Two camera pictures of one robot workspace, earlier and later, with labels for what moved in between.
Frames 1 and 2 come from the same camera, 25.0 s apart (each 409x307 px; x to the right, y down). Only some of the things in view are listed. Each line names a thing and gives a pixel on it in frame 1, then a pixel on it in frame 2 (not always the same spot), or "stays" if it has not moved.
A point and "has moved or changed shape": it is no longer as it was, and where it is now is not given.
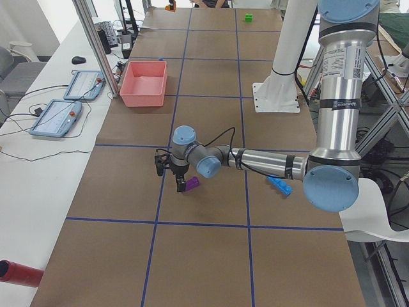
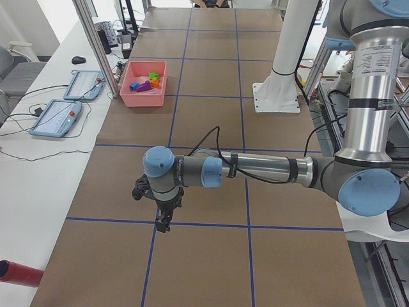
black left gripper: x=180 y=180 → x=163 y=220
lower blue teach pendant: x=57 y=118 stays
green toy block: x=248 y=17 → x=153 y=75
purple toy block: x=191 y=183 has moved or changed shape
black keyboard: x=107 y=35 stays
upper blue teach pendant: x=85 y=85 stays
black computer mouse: x=77 y=60 stays
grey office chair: x=18 y=73 stays
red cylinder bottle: x=16 y=273 stays
